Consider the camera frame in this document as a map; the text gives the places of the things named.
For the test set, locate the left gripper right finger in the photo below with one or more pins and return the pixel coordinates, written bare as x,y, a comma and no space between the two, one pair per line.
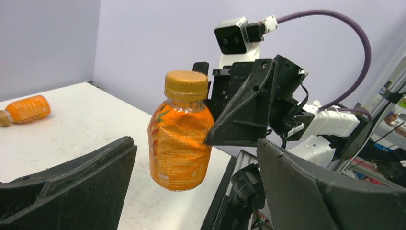
305,196

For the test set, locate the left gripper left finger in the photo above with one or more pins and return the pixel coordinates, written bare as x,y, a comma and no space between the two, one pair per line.
86,193

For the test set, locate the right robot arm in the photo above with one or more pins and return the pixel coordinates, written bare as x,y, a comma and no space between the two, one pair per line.
241,192

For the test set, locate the orange juice bottle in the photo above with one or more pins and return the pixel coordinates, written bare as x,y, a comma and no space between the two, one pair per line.
25,111
178,155

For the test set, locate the aluminium frame rail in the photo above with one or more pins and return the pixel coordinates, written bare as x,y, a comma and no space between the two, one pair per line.
367,141

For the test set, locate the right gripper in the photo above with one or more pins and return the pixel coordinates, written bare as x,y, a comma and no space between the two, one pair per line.
250,100

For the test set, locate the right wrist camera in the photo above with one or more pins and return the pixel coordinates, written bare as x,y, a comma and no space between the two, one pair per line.
239,40

